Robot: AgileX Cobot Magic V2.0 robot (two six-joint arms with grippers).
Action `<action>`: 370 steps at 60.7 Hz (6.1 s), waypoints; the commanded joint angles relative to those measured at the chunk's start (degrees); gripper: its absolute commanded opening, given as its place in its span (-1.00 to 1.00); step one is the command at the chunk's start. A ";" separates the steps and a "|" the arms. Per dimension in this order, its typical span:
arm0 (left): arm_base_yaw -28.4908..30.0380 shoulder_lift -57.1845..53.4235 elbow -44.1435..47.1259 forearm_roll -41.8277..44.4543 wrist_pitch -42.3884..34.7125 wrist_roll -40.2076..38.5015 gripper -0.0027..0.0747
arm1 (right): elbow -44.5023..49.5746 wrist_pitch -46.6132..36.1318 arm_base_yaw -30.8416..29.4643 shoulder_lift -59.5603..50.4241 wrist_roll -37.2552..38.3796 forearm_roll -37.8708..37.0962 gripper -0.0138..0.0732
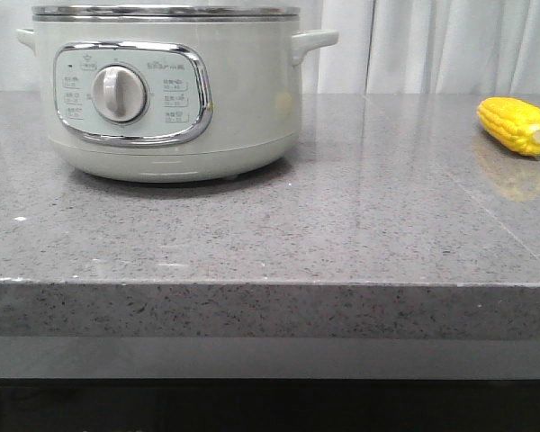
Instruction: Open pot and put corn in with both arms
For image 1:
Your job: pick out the yellow corn cob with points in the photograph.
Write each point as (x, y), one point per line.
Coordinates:
(512, 122)

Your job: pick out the glass pot lid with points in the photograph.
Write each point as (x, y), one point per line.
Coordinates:
(162, 13)

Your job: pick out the pale green electric cooking pot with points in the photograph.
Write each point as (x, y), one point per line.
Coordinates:
(163, 102)

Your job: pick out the white pleated curtain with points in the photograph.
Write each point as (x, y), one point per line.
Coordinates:
(424, 47)

